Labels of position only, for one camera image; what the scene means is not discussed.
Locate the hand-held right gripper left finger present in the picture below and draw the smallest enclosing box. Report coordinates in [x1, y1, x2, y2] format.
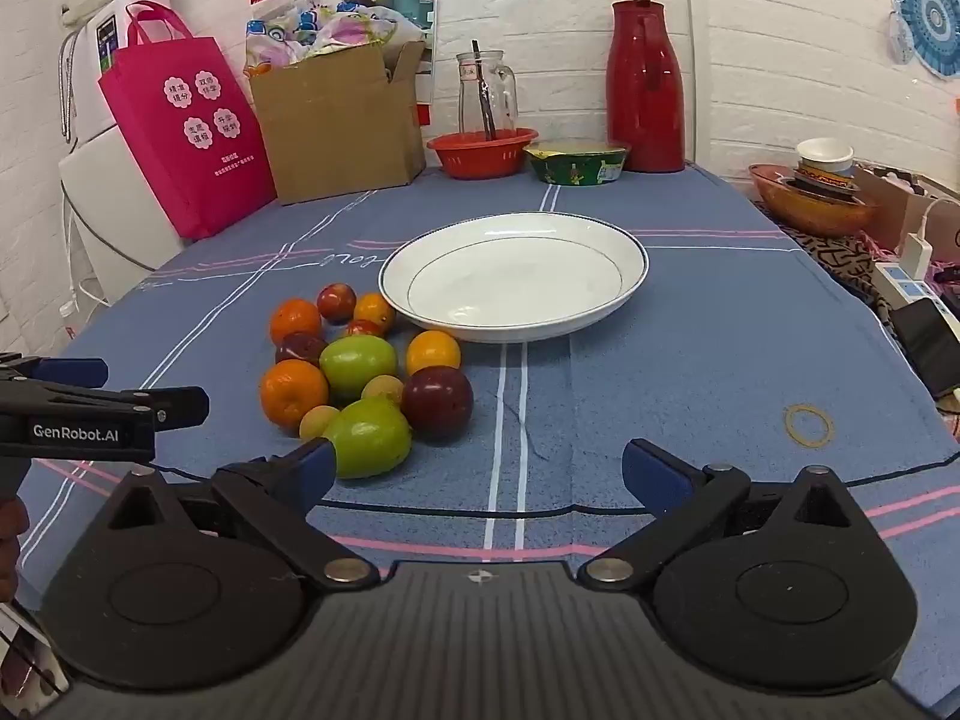
[97, 436, 380, 591]

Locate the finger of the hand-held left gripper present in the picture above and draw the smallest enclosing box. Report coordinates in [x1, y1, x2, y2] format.
[43, 385, 210, 429]
[0, 353, 110, 392]

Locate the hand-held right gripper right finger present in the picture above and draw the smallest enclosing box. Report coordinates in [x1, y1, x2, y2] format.
[577, 436, 865, 593]

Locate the small yellow fruit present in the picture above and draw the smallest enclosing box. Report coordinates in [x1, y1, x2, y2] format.
[361, 375, 406, 410]
[299, 405, 342, 442]

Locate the green jujube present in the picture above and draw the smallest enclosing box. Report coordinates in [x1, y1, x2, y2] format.
[322, 398, 413, 479]
[319, 335, 398, 402]

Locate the large orange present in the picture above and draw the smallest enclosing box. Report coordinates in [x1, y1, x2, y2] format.
[259, 359, 331, 428]

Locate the dark red plum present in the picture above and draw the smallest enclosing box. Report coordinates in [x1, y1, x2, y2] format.
[274, 331, 329, 367]

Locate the large dark purple plum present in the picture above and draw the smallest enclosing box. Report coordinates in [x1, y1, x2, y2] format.
[401, 364, 475, 445]

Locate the yellow orange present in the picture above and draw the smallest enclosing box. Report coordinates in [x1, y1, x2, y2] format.
[406, 330, 462, 377]

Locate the red yellow plum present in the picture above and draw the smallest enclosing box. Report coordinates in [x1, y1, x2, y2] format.
[316, 283, 357, 325]

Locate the small orange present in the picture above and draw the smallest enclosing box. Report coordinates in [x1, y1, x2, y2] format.
[353, 292, 396, 331]

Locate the white porcelain plate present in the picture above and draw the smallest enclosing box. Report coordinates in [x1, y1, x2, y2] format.
[378, 212, 649, 344]

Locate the person's left hand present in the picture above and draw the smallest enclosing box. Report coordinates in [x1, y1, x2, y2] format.
[0, 499, 31, 605]

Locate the blue striped tablecloth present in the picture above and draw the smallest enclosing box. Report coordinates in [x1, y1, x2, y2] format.
[15, 160, 960, 695]

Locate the rubber band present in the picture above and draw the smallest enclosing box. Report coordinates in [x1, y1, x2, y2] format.
[784, 403, 836, 447]

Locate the pink tote bag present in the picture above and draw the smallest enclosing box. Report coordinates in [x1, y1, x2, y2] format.
[98, 1, 277, 240]

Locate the brown patterned cloth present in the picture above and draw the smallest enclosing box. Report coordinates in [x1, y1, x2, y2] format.
[754, 199, 901, 316]

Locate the orange plastic bowl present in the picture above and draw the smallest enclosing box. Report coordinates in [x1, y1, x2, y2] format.
[748, 163, 880, 238]

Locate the black phone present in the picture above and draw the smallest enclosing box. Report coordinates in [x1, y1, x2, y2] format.
[889, 298, 960, 398]

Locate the white power strip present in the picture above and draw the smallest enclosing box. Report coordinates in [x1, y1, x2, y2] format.
[870, 261, 960, 323]

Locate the green instant noodle bowl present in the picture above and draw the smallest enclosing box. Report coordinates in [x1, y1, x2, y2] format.
[523, 139, 632, 185]

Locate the stack of patterned bowls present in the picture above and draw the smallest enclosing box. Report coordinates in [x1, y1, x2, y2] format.
[776, 157, 875, 205]

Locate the white charger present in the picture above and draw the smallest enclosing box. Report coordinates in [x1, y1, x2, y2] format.
[897, 232, 933, 278]

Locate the red plastic basin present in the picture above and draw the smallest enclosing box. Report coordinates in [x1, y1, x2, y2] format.
[427, 128, 540, 181]

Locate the small cardboard box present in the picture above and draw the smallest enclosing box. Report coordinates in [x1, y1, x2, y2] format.
[855, 163, 960, 265]

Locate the red thermos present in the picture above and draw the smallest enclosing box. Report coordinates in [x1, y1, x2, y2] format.
[606, 0, 686, 173]

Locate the glass jar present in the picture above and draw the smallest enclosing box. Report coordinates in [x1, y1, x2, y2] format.
[456, 50, 520, 142]

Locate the floral cloth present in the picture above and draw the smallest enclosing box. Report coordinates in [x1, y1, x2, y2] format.
[241, 3, 425, 77]

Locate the metal utensil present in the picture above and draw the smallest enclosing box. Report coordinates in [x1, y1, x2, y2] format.
[471, 40, 497, 142]

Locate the white wall appliance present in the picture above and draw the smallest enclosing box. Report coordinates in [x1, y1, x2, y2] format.
[63, 0, 171, 145]

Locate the white wall conduit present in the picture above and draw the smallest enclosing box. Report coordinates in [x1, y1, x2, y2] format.
[676, 0, 699, 163]

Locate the blue round wall decoration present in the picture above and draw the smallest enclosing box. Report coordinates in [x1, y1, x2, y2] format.
[890, 0, 960, 80]

